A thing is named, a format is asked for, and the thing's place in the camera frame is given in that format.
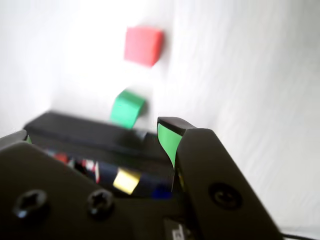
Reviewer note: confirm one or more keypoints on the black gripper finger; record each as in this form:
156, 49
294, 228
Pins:
45, 190
212, 170

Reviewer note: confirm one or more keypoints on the yellow wooden cube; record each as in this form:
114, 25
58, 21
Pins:
126, 181

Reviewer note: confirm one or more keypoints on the green wooden cube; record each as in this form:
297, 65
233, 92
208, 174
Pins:
126, 110

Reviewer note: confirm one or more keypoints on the black box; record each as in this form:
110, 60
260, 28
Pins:
87, 135

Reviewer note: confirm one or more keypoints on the red wooden cube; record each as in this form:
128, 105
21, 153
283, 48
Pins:
141, 46

